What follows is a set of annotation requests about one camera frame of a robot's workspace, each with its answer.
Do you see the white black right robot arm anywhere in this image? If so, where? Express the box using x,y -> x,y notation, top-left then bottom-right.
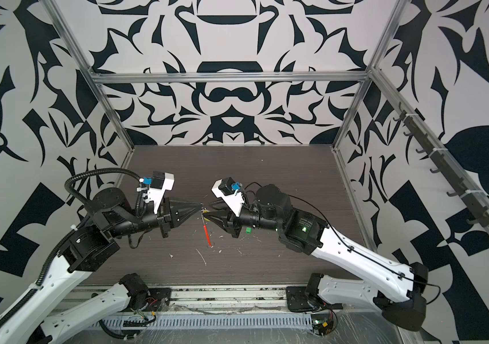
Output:
204,178 -> 431,332

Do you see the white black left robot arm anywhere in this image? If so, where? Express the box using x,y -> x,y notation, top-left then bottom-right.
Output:
0,168 -> 202,343

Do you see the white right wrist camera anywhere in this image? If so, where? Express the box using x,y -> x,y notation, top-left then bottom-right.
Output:
211,177 -> 245,216

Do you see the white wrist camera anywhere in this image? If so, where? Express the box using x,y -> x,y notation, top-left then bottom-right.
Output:
138,171 -> 175,214
211,177 -> 245,216

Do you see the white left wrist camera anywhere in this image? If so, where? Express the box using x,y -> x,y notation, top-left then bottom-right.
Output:
138,171 -> 175,214

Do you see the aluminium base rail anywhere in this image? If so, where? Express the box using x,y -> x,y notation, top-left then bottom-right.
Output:
59,283 -> 400,317

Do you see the white slotted cable duct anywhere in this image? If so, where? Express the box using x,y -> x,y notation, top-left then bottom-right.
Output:
104,313 -> 317,331

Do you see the black corrugated cable conduit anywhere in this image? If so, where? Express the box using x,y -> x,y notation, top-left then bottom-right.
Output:
64,168 -> 141,205

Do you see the grey wall hook rack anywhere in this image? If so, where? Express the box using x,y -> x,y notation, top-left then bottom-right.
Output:
395,105 -> 489,227

